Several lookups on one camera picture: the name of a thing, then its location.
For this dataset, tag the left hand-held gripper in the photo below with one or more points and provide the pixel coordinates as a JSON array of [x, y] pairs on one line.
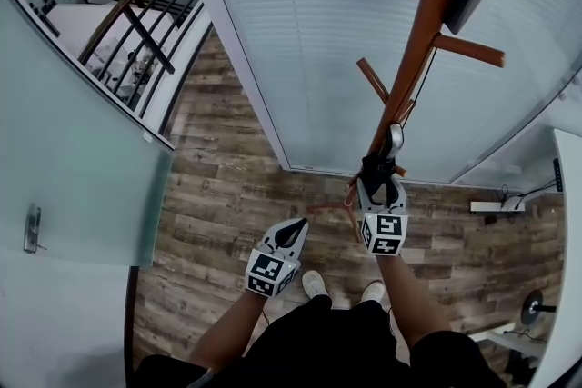
[[268, 272]]

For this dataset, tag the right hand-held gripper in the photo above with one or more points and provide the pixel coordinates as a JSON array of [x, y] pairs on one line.
[[386, 236]]

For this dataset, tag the brown wooden coat rack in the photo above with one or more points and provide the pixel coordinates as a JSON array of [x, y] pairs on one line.
[[423, 27]]

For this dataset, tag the person's left forearm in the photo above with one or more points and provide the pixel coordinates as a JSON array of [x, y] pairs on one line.
[[232, 331]]

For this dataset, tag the person's right forearm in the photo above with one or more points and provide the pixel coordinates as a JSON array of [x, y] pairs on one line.
[[409, 304]]

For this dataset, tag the person's left white shoe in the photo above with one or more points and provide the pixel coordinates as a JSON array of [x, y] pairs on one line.
[[314, 284]]

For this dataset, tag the person's white shoe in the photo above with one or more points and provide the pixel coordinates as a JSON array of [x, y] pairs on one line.
[[374, 291], [314, 284]]

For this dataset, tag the person's right white shoe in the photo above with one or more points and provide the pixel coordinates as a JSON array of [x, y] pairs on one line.
[[374, 291]]

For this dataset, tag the white power strip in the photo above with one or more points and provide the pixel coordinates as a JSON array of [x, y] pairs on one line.
[[491, 206]]

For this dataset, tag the small black power adapter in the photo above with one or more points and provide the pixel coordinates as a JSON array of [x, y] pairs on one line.
[[490, 220]]

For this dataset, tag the person's black clothing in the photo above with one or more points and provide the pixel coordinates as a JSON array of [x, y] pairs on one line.
[[327, 345]]

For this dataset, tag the glass partition with white blinds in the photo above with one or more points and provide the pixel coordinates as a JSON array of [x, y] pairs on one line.
[[327, 36]]

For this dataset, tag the black desk socket panel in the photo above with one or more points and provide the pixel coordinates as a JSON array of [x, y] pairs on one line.
[[558, 175]]

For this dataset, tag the black round stand base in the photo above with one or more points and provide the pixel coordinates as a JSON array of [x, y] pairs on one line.
[[534, 306]]

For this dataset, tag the white desk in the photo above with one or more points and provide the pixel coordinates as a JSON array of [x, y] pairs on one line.
[[570, 241]]

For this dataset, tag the frosted glass door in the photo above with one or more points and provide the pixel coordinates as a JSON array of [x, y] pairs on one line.
[[77, 168]]

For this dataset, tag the black metal stair railing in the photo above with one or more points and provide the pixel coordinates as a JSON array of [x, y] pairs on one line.
[[136, 20]]

